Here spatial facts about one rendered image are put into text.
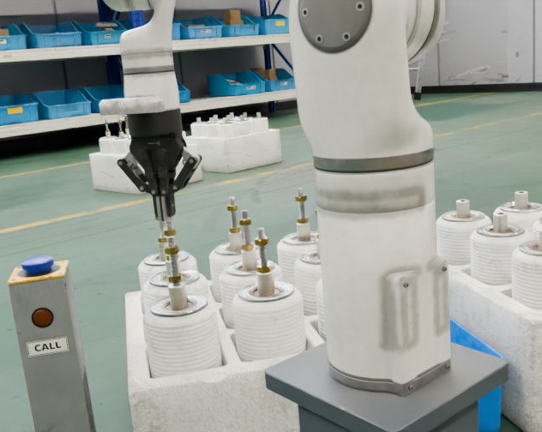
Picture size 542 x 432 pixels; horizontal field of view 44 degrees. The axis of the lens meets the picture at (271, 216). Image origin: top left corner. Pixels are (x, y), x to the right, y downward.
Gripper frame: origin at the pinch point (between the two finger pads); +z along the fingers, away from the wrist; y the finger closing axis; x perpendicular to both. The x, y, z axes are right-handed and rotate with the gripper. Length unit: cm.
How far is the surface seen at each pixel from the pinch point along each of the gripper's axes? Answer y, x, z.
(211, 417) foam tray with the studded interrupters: -11.6, 16.4, 23.1
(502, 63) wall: -62, -699, 6
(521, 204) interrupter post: -51, -41, 9
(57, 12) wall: 310, -442, -72
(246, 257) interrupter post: -10.3, -4.3, 8.7
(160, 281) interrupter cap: 0.7, 2.4, 10.5
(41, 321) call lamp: 9.3, 19.0, 10.2
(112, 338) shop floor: 33, -32, 36
